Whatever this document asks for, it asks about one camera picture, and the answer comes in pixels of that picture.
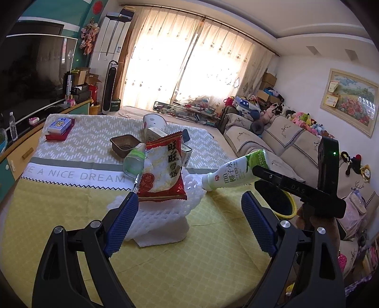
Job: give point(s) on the red snack packet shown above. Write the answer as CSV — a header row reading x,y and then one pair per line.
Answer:
x,y
162,177

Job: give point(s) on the low table with clutter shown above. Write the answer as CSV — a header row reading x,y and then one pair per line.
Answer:
x,y
189,109

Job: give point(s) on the red round wall decoration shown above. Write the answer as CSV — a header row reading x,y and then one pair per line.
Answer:
x,y
97,6

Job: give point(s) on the yellow lion plush toy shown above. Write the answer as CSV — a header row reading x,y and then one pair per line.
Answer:
x,y
366,172

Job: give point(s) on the small pink dish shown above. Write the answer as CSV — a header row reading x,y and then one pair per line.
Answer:
x,y
33,120

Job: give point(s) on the person's right hand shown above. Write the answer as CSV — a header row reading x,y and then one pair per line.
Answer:
x,y
300,217

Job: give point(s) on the beige sectional sofa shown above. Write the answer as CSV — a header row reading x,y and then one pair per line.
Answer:
x,y
290,139

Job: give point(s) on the white bottle with green label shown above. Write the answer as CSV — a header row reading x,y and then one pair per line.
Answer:
x,y
234,173

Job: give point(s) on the framed flower painting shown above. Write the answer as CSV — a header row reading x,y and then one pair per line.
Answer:
x,y
352,100

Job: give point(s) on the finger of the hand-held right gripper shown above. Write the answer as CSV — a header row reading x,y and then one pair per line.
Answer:
x,y
268,175

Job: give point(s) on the small white carton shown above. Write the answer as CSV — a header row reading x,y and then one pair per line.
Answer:
x,y
154,134

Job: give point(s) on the black tower fan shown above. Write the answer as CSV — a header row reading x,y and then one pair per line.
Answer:
x,y
110,88

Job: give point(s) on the clear bottle with green label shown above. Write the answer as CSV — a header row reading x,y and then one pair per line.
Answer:
x,y
133,163

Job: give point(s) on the long beige carton box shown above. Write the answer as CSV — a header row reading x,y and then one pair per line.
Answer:
x,y
186,154

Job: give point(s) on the stack of cardboard boxes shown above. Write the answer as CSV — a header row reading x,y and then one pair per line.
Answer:
x,y
268,86

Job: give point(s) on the cream sheer curtains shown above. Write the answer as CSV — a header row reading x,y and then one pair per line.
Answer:
x,y
177,59

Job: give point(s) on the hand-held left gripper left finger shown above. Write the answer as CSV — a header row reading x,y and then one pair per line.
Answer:
x,y
124,219

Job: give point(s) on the white standing air conditioner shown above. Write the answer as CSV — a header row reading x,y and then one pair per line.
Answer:
x,y
109,38

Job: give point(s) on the white foam net wrap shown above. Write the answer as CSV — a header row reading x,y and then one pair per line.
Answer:
x,y
165,225

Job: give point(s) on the open cardboard boxes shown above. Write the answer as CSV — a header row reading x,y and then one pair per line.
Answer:
x,y
86,77

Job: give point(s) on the blue white star bag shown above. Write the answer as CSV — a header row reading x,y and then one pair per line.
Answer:
x,y
242,105

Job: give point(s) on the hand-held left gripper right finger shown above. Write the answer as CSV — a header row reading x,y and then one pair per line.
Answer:
x,y
257,225

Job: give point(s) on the blue card box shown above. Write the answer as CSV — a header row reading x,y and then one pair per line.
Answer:
x,y
60,124

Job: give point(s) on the large black television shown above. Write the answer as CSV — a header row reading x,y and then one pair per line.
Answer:
x,y
32,74

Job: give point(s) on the artificial flower decoration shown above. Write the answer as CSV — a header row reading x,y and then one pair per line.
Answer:
x,y
88,35

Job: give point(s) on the trash bin with yellow rim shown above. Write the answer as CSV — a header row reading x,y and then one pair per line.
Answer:
x,y
275,201

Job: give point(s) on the pink backpack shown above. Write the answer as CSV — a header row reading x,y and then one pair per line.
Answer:
x,y
358,213

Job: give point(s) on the clear water bottle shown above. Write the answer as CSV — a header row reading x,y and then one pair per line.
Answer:
x,y
13,127

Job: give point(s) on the yellow green television cabinet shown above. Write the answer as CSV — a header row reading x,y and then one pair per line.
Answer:
x,y
20,154

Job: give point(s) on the black mouse plush toy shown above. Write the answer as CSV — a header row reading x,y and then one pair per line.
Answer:
x,y
351,161

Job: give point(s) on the flat red box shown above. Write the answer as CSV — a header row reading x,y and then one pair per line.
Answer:
x,y
56,136

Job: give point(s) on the yellow white printed tablecloth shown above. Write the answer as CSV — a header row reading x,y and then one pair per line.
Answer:
x,y
74,165

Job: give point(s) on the pile of plush toys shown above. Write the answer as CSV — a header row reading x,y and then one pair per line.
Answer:
x,y
302,118

